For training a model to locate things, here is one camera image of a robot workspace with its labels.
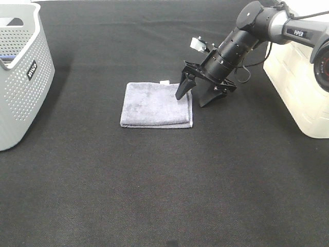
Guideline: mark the white plastic basket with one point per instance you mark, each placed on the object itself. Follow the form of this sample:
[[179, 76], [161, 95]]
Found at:
[[292, 75]]

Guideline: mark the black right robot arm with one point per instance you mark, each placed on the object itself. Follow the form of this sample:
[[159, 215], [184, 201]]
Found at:
[[254, 25]]

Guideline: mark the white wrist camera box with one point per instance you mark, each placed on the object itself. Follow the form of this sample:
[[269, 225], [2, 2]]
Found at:
[[198, 45]]

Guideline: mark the blue cloth in grey basket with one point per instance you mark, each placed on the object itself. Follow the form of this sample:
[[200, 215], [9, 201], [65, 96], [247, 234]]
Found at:
[[7, 58]]

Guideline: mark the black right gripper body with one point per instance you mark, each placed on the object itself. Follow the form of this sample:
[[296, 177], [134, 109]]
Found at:
[[214, 69]]

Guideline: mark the grey towel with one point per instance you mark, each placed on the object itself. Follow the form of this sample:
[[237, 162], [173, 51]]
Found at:
[[154, 105]]

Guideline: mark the grey perforated plastic basket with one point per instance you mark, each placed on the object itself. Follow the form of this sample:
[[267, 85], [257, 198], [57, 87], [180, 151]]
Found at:
[[25, 81]]

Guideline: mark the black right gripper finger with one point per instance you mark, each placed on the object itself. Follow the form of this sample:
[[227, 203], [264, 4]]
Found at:
[[212, 93], [184, 86]]

